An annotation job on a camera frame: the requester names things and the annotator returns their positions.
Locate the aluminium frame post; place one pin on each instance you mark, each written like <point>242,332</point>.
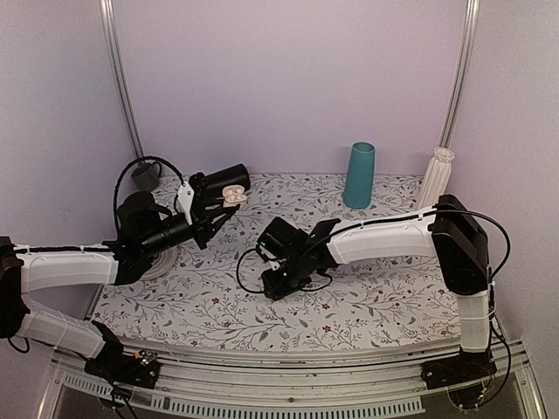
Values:
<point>108,22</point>
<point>465,53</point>

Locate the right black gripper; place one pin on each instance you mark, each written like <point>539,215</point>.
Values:
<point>275,291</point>

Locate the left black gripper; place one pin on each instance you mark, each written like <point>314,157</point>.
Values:
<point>203,225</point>

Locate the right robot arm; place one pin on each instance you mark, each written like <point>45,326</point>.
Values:
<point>445,231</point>

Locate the white spiral plate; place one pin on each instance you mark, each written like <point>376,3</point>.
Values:
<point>161,264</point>

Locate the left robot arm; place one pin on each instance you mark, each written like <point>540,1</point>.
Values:
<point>25,270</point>

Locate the grey mug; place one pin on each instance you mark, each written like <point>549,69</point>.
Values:
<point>146,176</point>

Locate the front aluminium rail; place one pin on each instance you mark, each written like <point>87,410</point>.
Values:
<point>367,383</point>

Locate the cream earbud charging case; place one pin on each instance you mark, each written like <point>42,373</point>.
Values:
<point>234,195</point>

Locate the white pleated vase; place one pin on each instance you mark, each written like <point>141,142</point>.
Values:
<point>436,177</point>

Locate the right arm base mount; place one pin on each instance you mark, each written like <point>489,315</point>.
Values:
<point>457,369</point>

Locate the left aluminium frame post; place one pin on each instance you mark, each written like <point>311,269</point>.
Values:
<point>108,22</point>

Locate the right aluminium frame post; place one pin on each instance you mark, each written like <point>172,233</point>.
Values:
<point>465,53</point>

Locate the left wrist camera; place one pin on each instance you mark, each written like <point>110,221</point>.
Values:
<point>189,196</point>

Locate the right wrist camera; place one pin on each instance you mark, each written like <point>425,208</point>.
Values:
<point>268,258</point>

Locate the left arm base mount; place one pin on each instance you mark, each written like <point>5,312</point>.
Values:
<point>141,369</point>

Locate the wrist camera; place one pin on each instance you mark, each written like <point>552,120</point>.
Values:
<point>268,258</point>
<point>189,196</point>

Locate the teal plastic cup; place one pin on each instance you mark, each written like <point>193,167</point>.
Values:
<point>358,187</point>

